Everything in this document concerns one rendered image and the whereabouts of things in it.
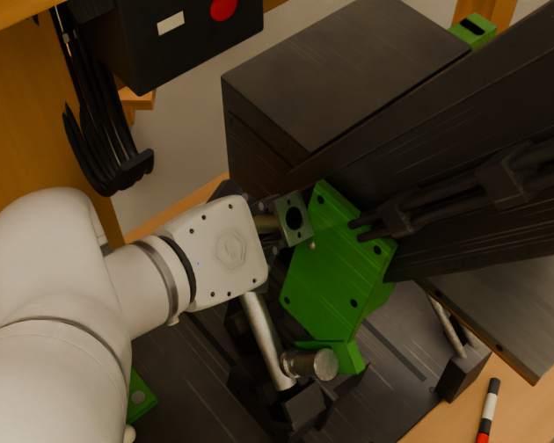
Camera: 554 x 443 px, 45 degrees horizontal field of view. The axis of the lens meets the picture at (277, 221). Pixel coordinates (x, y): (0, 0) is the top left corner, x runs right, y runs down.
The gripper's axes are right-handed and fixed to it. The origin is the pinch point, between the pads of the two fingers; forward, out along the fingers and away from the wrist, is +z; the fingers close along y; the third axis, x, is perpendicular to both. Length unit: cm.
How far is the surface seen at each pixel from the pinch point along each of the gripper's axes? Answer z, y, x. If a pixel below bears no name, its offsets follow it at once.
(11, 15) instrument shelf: -24.4, 25.2, -5.7
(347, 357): 2.7, -18.2, -1.8
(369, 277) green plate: 2.2, -7.8, -9.3
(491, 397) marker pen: 25.4, -35.9, -3.6
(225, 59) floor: 134, 35, 159
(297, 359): 0.4, -17.9, 4.5
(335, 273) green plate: 2.6, -7.5, -4.0
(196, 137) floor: 100, 9, 148
